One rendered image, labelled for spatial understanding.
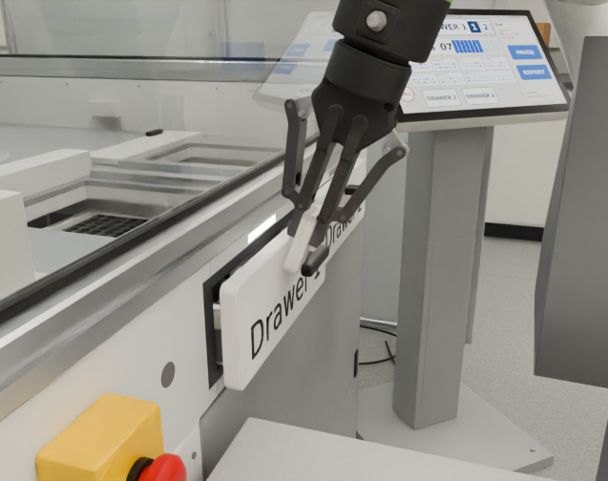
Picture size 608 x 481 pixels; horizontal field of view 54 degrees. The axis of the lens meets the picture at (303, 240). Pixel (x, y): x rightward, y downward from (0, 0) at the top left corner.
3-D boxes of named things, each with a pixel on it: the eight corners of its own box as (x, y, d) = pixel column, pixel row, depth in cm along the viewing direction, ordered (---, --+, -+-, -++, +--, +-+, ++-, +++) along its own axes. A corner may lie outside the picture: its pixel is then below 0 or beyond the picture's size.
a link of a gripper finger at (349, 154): (362, 109, 58) (375, 115, 58) (325, 210, 62) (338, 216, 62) (352, 115, 54) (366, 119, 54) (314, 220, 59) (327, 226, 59)
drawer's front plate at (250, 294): (324, 280, 83) (325, 203, 79) (241, 394, 57) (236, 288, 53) (313, 278, 83) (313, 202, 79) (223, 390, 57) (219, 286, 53)
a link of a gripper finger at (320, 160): (344, 111, 54) (330, 104, 55) (302, 215, 59) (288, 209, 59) (354, 106, 58) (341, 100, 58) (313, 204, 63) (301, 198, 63)
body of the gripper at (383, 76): (323, 32, 51) (288, 132, 55) (413, 69, 50) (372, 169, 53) (345, 32, 58) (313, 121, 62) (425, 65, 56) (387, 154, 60)
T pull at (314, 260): (329, 255, 69) (329, 243, 69) (310, 279, 63) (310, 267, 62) (301, 252, 70) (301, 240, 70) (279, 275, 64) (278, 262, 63)
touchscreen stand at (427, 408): (552, 464, 166) (616, 91, 132) (418, 514, 149) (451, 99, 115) (443, 375, 209) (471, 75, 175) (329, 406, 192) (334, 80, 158)
